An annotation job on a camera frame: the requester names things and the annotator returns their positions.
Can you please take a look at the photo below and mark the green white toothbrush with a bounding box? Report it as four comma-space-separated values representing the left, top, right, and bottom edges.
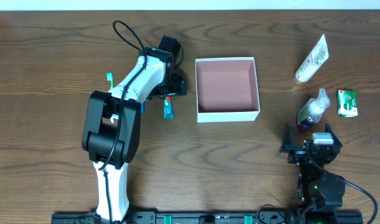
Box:
106, 72, 120, 124

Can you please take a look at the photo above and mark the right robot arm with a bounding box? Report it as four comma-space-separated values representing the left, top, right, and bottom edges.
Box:
280, 124, 345, 223

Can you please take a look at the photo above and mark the white leaf-print lotion tube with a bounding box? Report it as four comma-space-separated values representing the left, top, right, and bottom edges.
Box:
294, 34, 329, 84

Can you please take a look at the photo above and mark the green soap bar pack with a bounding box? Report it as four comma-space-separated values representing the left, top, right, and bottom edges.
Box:
337, 90, 358, 118

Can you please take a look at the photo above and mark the white square box pink inside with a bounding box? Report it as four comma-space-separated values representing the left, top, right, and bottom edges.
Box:
195, 57, 261, 123

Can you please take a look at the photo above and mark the blue disposable razor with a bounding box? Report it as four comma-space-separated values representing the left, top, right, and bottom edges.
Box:
141, 103, 145, 114

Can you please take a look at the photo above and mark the clear foam pump bottle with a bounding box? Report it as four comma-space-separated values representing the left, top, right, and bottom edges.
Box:
297, 88, 330, 131

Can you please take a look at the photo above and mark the red teal toothpaste tube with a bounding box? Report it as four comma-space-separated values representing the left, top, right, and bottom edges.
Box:
163, 96, 174, 119

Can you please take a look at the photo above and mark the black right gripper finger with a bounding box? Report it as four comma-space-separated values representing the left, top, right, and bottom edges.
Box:
282, 123, 292, 147
325, 123, 340, 144

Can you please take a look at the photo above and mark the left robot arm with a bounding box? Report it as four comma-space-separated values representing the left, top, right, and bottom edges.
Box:
82, 46, 186, 223

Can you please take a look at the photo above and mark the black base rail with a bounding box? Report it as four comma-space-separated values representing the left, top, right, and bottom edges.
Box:
50, 210, 364, 224

